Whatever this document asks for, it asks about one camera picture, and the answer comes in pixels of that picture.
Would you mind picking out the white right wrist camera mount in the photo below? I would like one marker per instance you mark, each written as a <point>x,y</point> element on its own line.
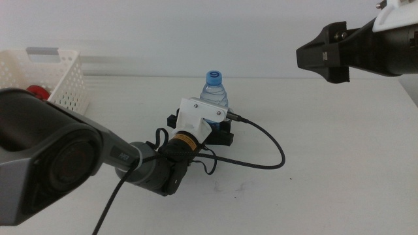
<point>398,14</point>

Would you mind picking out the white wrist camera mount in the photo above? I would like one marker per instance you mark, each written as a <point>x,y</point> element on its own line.
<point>398,14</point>
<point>196,112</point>

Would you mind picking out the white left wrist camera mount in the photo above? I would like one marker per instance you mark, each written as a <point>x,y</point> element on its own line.
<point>196,112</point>

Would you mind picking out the white perforated plastic basket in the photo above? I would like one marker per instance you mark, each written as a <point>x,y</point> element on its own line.
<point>70,85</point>

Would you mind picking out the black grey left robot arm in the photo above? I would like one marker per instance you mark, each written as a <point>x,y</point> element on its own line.
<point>49,147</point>

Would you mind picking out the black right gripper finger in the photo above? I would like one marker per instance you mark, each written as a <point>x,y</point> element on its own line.
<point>339,75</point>
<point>326,49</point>

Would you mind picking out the clear water bottle blue cap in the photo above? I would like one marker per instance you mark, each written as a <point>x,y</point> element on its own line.
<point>214,93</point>

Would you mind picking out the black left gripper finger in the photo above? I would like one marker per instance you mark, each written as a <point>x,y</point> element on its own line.
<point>172,121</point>
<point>227,126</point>

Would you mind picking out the red soda can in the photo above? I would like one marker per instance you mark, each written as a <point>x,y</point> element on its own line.
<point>37,91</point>

